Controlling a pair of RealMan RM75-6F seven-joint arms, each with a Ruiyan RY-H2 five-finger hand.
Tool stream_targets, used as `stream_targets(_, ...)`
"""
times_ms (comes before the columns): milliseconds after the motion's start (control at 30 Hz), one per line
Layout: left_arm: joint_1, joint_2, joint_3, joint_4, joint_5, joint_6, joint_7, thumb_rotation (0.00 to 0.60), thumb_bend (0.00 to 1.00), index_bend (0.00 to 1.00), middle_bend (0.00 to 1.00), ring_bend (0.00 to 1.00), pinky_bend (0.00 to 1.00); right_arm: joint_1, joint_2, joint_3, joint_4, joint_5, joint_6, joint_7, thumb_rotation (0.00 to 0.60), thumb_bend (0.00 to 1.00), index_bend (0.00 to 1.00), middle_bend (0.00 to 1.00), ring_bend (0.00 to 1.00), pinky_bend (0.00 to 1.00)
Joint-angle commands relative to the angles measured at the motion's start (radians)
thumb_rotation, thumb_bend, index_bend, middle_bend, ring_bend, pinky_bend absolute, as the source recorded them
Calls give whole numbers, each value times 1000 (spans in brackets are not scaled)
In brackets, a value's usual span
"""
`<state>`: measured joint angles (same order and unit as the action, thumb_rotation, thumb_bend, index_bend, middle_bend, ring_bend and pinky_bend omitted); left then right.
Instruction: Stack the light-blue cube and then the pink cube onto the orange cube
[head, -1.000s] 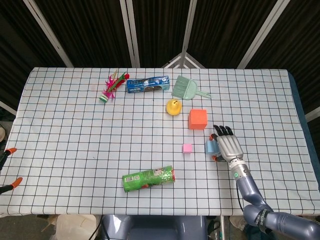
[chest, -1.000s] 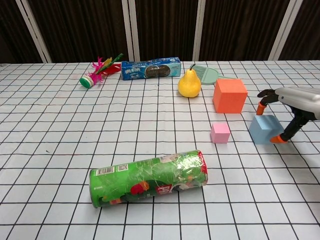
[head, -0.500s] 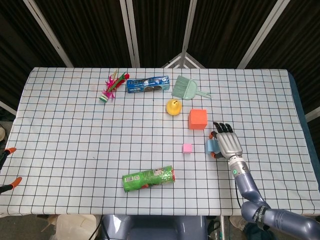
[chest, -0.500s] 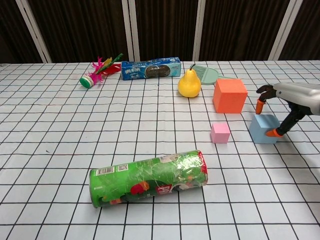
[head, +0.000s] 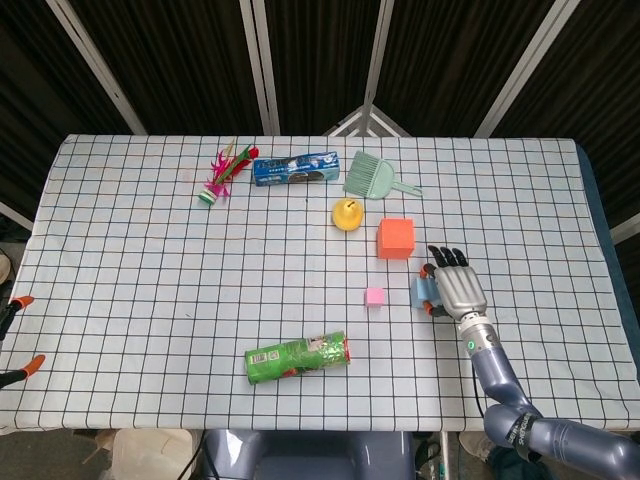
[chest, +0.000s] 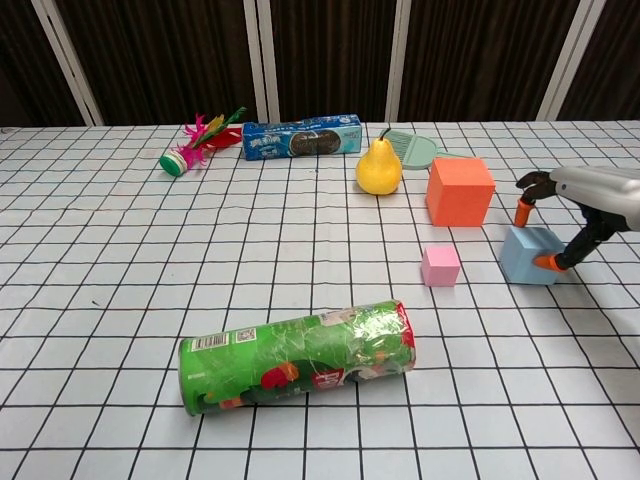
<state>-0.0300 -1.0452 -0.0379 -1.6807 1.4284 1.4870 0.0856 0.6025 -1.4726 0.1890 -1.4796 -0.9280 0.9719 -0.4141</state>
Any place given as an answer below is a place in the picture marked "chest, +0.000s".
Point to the green chips can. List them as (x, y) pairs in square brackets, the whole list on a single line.
[(295, 360)]

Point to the small pink foam block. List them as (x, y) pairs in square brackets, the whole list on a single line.
[(440, 267)]

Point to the dark folding screen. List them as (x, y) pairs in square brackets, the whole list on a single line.
[(325, 55)]

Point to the yellow toy pear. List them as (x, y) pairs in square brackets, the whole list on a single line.
[(378, 170)]

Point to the white checkered tablecloth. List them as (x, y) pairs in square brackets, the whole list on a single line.
[(150, 250)]

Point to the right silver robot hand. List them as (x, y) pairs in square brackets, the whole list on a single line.
[(600, 192)]

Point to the large orange foam block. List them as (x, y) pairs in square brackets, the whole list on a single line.
[(457, 192)]

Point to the pink feather shuttlecock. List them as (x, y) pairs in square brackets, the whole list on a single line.
[(192, 150)]

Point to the blue cookie box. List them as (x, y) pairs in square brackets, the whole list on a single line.
[(300, 139)]

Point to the mint green hand brush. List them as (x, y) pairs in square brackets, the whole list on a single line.
[(417, 150)]

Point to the blue foam block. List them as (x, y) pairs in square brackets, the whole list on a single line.
[(522, 257)]

